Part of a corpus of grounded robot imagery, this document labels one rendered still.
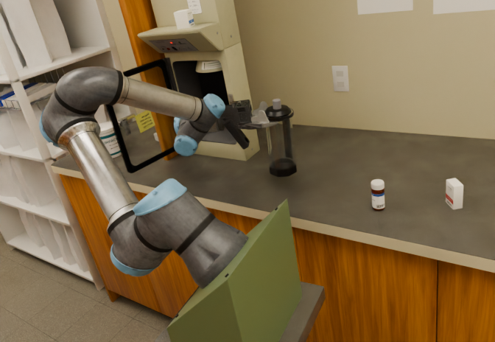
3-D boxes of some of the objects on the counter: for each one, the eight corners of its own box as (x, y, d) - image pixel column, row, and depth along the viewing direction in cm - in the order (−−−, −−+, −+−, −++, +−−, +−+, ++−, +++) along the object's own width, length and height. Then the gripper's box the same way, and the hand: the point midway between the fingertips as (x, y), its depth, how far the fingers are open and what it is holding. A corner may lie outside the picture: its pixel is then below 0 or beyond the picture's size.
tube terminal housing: (221, 131, 215) (185, -34, 183) (276, 136, 197) (247, -46, 165) (188, 152, 198) (143, -26, 165) (246, 161, 179) (208, -38, 147)
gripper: (212, 114, 140) (275, 106, 137) (219, 99, 154) (276, 91, 151) (217, 138, 144) (279, 131, 141) (223, 121, 158) (280, 114, 155)
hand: (276, 119), depth 147 cm, fingers closed on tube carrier, 9 cm apart
